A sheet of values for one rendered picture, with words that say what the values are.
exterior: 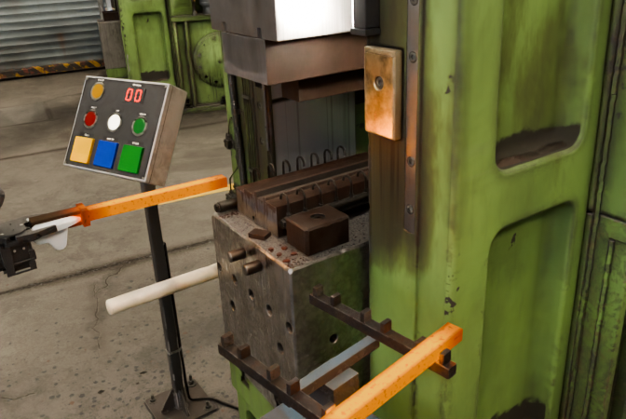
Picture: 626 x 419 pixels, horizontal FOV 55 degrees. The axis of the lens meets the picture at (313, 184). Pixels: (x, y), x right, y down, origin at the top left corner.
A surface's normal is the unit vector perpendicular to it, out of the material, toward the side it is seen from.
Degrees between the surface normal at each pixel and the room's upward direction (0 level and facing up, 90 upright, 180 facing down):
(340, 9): 90
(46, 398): 0
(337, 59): 90
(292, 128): 90
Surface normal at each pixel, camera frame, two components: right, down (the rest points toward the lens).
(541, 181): 0.56, 0.29
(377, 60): -0.83, 0.24
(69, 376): -0.04, -0.93
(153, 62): 0.35, 0.33
